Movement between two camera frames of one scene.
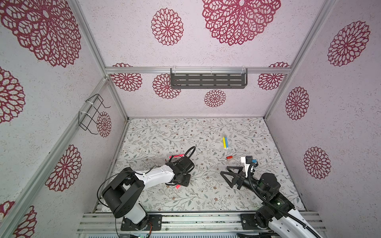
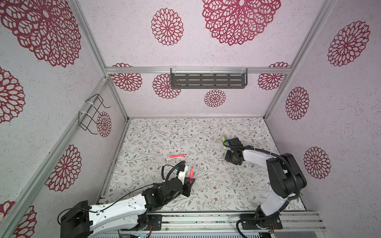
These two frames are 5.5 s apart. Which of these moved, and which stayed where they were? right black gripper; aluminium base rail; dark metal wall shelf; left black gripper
Moved: right black gripper; left black gripper
Stayed: aluminium base rail; dark metal wall shelf
